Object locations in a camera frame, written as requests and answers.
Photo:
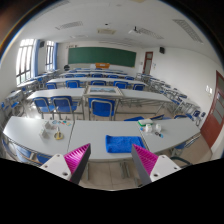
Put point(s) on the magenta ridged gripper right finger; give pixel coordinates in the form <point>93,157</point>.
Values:
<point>151,167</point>

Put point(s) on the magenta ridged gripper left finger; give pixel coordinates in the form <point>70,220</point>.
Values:
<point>69,166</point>

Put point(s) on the blue fluffy towel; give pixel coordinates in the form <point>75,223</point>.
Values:
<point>122,144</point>

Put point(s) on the white cup right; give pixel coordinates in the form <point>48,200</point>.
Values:
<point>158,127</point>

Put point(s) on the small white box left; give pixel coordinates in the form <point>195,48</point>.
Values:
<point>43,134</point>

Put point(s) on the blue chair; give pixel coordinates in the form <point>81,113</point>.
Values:
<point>64,105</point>
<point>43,106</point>
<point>101,107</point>

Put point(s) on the blue chair centre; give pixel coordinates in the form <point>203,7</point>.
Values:
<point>101,107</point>

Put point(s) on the blue chair left front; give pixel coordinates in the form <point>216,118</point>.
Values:
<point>43,106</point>

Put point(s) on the framed picture on desk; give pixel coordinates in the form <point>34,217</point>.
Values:
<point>95,90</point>

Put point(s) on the red-brown door right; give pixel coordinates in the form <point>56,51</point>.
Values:
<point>214,121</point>

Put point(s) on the orange lectern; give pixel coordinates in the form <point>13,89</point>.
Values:
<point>102,65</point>

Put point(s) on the far brown door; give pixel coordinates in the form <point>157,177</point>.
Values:
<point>147,62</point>

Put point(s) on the green chalkboard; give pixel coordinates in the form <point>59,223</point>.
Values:
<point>92,55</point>

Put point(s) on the left window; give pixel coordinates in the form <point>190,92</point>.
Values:
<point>23,62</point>

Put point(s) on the ceiling projector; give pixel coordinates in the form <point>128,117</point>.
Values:
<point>135,31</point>

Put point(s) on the wall loudspeaker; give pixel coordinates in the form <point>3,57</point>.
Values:
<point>162,50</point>

